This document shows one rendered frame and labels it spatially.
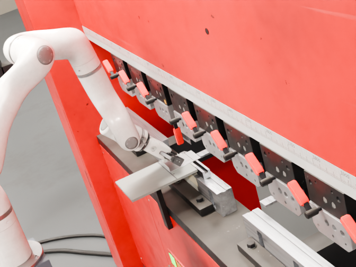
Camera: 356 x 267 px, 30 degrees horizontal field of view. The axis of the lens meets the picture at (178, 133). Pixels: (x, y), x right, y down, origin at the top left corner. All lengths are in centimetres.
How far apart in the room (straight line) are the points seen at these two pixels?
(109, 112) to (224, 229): 55
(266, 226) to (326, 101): 79
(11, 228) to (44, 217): 243
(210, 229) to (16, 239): 64
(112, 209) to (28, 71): 151
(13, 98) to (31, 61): 13
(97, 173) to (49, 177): 180
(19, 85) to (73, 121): 115
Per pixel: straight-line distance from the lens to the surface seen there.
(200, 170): 238
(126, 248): 354
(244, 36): 156
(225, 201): 230
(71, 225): 437
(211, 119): 196
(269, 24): 143
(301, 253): 192
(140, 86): 241
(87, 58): 217
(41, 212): 466
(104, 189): 335
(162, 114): 240
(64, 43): 214
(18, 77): 205
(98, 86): 221
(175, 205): 246
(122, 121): 221
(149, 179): 242
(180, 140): 224
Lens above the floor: 213
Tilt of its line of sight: 25 degrees down
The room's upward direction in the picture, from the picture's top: 17 degrees counter-clockwise
